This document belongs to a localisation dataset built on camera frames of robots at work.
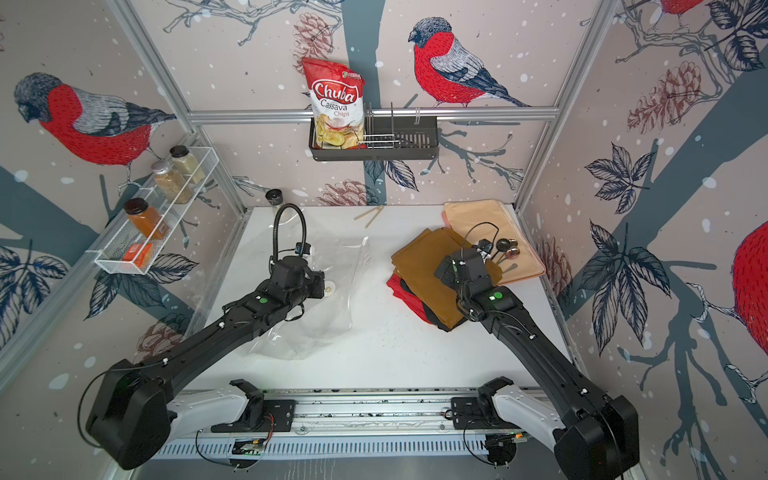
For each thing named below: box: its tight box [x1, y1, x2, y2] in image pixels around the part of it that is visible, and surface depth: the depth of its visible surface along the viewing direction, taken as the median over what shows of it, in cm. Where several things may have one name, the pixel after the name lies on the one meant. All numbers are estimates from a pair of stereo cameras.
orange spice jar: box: [124, 197, 170, 240], surface depth 69 cm
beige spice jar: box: [151, 160, 192, 204], surface depth 77 cm
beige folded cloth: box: [445, 200, 544, 283], surface depth 120 cm
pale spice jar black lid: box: [170, 144, 206, 185], surface depth 82 cm
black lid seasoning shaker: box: [265, 188, 285, 215], surface depth 113 cm
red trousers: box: [386, 273, 431, 324], surface depth 94 cm
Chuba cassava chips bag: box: [302, 58, 368, 149], surface depth 80 cm
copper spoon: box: [496, 248, 521, 265], surface depth 106 cm
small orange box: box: [122, 243, 153, 268], surface depth 68 cm
